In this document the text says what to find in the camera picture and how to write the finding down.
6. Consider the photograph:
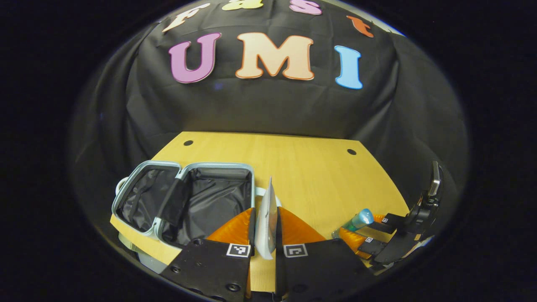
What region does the teal skin care bottle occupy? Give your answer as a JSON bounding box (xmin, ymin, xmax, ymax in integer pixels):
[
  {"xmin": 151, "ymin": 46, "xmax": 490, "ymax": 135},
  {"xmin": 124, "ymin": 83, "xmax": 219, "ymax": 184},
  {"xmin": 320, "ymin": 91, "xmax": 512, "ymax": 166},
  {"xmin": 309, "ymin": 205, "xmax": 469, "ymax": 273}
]
[{"xmin": 331, "ymin": 208, "xmax": 375, "ymax": 240}]

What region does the light blue suitcase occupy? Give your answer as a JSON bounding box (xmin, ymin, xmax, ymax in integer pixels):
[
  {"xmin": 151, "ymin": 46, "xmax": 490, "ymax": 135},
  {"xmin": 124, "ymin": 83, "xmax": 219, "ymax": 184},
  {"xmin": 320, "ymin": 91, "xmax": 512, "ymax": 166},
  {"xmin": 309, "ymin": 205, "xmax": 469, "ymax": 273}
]
[{"xmin": 111, "ymin": 160, "xmax": 282, "ymax": 252}]

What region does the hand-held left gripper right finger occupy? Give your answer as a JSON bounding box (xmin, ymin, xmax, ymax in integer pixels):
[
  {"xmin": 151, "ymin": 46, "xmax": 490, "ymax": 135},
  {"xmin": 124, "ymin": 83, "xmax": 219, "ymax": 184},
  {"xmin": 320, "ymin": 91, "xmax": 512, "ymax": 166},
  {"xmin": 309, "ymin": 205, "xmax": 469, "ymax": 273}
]
[{"xmin": 274, "ymin": 206, "xmax": 375, "ymax": 301}]

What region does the black backdrop cloth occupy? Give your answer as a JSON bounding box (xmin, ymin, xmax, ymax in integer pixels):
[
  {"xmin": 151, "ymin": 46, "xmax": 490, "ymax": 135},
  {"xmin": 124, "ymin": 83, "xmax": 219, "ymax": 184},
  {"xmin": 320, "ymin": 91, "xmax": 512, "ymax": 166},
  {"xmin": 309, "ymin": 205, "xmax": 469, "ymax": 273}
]
[{"xmin": 69, "ymin": 0, "xmax": 470, "ymax": 269}]

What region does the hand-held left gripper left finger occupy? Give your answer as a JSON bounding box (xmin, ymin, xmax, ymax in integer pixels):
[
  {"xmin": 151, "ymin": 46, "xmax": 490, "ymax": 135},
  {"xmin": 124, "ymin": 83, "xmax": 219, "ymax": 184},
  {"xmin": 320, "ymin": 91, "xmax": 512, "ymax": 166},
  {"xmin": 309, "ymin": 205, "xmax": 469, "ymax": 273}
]
[{"xmin": 159, "ymin": 208, "xmax": 257, "ymax": 302}]

